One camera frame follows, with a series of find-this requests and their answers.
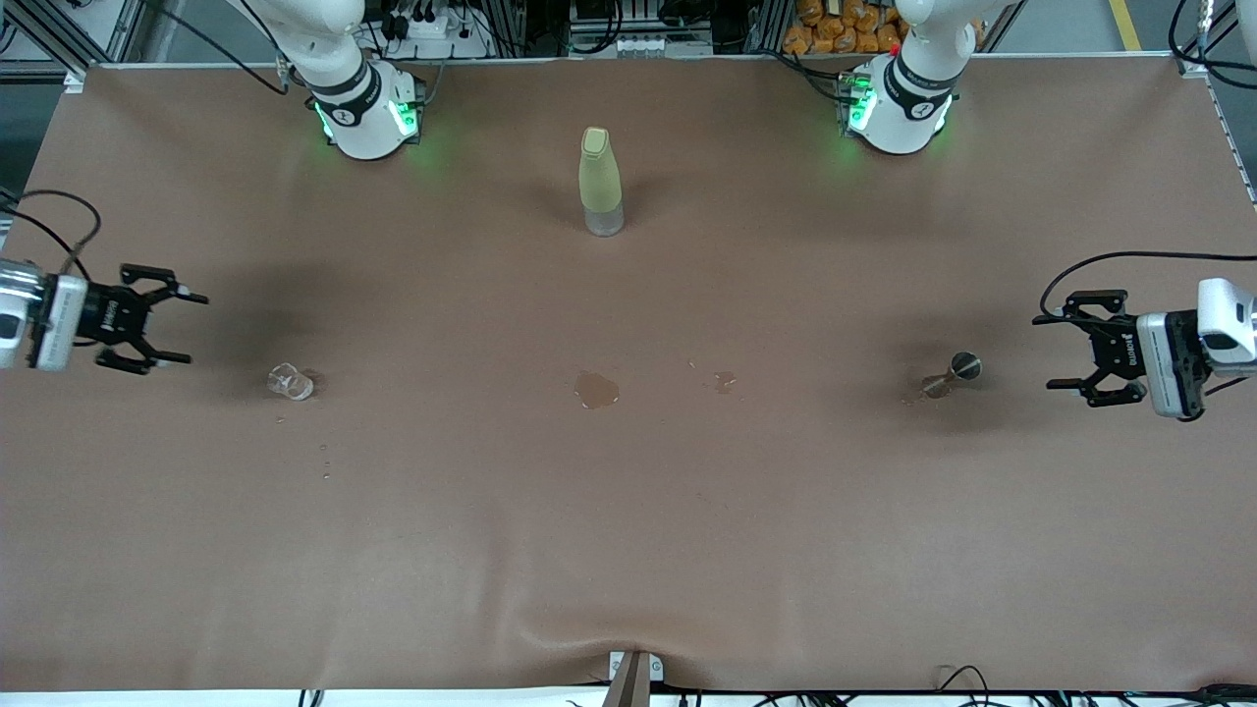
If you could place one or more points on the small clear glass cup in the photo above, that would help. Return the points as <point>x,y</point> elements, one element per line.
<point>293,383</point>

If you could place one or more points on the large brown liquid puddle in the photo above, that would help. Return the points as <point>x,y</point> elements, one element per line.
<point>597,391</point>

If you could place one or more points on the orange snack packs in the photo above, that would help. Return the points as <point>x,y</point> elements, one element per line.
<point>835,29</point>

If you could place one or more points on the yellow-green bottle with clear base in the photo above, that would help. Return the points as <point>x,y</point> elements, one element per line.
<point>599,177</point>

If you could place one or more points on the metal table edge bracket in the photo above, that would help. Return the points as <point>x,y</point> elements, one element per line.
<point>633,678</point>

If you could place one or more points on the tiny liquid drops by jigger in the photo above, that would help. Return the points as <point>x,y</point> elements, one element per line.
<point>913,399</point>

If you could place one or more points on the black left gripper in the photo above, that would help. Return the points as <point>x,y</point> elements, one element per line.
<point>1121,353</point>

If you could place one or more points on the white connector strip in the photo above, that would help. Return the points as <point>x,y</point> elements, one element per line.
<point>638,44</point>

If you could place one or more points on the aluminium frame post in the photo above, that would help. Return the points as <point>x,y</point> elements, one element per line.
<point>59,34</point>
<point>1228,118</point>

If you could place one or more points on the steel hourglass measuring jigger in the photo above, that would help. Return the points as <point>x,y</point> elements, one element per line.
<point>964,366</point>

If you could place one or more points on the white power strip with plugs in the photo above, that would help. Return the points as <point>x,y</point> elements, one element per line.
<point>432,34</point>

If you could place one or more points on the brown table cover mat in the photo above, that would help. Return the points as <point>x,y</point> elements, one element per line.
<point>628,511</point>

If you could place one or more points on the small brown liquid puddle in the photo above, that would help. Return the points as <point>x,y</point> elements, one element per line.
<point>725,382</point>

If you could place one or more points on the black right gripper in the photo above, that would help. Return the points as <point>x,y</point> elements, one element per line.
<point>106,315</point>

